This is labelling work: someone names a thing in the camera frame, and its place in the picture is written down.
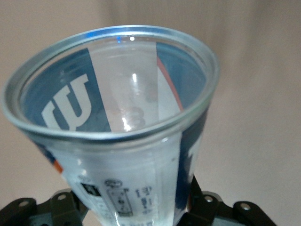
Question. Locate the brown table mat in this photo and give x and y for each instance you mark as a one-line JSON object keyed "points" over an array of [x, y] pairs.
{"points": [[258, 117]]}

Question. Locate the clear tennis ball can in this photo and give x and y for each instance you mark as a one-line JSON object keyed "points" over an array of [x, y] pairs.
{"points": [[131, 164]]}

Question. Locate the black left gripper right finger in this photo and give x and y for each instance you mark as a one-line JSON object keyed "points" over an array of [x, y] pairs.
{"points": [[211, 212]]}

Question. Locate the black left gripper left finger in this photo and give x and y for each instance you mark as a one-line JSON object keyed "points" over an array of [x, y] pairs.
{"points": [[61, 209]]}

